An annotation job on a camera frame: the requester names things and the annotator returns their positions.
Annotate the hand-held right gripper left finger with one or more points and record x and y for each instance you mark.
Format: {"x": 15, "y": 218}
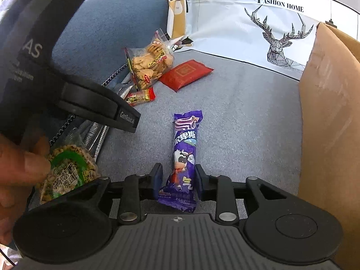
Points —
{"x": 157, "y": 180}

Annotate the brown cardboard box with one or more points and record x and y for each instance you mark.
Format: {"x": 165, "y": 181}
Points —
{"x": 329, "y": 118}

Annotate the printed grey white sofa cover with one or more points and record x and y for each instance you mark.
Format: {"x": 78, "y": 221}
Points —
{"x": 239, "y": 112}

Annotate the purple snack packet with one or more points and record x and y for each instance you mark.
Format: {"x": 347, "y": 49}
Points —
{"x": 182, "y": 146}

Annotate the small red yellow snack packet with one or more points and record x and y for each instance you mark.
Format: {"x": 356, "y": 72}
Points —
{"x": 140, "y": 97}

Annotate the silver snack packet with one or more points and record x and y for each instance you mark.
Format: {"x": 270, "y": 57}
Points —
{"x": 97, "y": 135}
{"x": 123, "y": 91}

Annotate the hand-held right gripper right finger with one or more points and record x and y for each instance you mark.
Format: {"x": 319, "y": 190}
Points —
{"x": 200, "y": 180}

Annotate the clear bag of cookies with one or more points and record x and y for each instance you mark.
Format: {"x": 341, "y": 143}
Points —
{"x": 149, "y": 64}

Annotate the person's left hand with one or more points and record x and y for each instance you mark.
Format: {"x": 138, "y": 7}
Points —
{"x": 17, "y": 174}

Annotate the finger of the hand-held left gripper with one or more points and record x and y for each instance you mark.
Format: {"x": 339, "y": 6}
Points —
{"x": 112, "y": 109}

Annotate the green label peanut snack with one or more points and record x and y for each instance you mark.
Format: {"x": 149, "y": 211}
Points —
{"x": 70, "y": 168}

